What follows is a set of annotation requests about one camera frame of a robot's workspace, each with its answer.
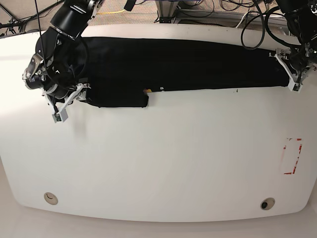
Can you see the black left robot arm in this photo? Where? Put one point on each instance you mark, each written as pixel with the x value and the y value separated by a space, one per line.
pixel 301 23

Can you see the right table grommet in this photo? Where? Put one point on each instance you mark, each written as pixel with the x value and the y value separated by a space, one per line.
pixel 267 204

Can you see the red tape rectangle marking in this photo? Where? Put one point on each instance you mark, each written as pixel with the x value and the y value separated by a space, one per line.
pixel 290 155

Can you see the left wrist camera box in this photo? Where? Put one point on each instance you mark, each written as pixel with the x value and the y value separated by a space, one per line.
pixel 295 87

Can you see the aluminium centre post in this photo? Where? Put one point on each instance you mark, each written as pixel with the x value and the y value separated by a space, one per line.
pixel 166 10

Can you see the table grommet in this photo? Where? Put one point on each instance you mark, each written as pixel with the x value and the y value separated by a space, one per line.
pixel 50 198
pixel 267 204

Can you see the left table grommet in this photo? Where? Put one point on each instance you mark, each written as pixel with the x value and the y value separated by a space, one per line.
pixel 50 198

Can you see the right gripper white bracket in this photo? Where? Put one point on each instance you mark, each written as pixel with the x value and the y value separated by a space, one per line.
pixel 58 99

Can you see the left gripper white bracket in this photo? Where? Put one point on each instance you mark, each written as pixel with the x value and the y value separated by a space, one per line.
pixel 296 70

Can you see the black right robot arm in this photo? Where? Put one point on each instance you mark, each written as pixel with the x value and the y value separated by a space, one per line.
pixel 48 69

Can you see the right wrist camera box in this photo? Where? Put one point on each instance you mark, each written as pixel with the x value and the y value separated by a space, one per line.
pixel 60 116

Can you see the black T-shirt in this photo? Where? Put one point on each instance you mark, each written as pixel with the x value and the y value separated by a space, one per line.
pixel 121 71

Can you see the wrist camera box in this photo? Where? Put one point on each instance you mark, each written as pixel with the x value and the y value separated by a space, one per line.
pixel 60 116
pixel 295 87

